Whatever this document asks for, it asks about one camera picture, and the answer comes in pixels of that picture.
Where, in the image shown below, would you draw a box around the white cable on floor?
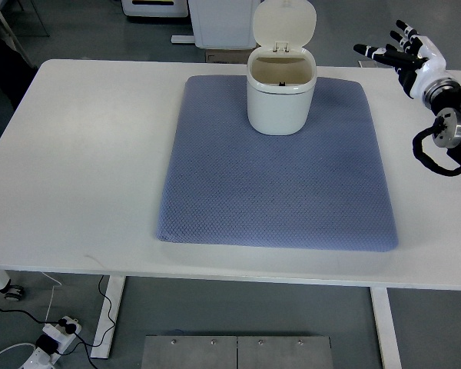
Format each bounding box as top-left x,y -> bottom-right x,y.
0,344 -> 35,369

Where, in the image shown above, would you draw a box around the white power strip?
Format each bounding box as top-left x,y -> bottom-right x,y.
21,316 -> 81,369

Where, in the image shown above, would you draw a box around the black power cable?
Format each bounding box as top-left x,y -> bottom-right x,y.
0,274 -> 118,369

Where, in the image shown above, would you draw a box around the grey metal floor plate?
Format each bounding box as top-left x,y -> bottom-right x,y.
141,335 -> 333,368

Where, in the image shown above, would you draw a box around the cardboard box behind table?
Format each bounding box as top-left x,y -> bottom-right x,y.
205,49 -> 252,64

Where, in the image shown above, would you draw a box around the white trash bin with lid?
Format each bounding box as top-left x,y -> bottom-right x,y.
247,1 -> 317,135

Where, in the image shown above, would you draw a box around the caster wheel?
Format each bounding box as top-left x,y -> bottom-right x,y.
5,285 -> 25,301

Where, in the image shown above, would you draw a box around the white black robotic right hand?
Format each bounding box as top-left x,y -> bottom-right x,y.
353,19 -> 458,103

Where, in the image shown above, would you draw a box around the white cabinet in background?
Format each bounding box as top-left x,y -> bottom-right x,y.
171,0 -> 261,50

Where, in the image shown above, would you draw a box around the white table frame legs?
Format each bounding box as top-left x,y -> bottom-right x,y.
0,272 -> 402,368

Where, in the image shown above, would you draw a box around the blue quilted mat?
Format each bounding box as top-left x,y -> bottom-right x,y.
157,75 -> 398,252

